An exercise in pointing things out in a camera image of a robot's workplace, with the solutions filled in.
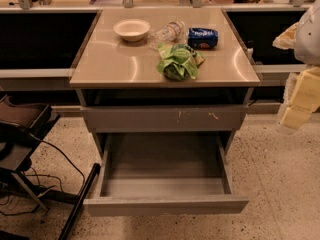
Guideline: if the black cable on floor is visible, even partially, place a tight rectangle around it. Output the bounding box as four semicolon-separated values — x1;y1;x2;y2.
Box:
0;133;87;217

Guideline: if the green chip bag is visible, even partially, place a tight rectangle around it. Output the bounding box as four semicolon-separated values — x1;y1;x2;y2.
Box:
156;43;205;81

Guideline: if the clear plastic water bottle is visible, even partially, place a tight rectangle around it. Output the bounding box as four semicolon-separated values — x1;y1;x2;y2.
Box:
148;21;185;44

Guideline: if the white bowl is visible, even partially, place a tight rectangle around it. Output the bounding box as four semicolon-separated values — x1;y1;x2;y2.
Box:
113;19;150;42

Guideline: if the grey cabinet with steel top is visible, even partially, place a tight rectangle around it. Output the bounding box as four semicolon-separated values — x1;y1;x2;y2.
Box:
70;7;260;150

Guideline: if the black bar on floor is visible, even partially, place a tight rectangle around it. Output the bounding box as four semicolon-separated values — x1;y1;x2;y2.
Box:
58;163;101;240

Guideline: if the grey top drawer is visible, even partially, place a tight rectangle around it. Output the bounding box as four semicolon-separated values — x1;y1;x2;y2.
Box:
81;105;248;133

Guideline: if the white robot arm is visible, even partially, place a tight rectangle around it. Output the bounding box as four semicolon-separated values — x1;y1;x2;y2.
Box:
272;0;320;134

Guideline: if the blue soda can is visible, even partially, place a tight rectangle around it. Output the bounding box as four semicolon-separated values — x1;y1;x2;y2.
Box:
187;28;218;49

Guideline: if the grey drawer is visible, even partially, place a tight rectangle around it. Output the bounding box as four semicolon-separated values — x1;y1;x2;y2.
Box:
81;105;248;133
85;132;248;216

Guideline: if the black cart with tray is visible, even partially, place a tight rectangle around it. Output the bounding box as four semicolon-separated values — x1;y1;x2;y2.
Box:
0;95;60;212

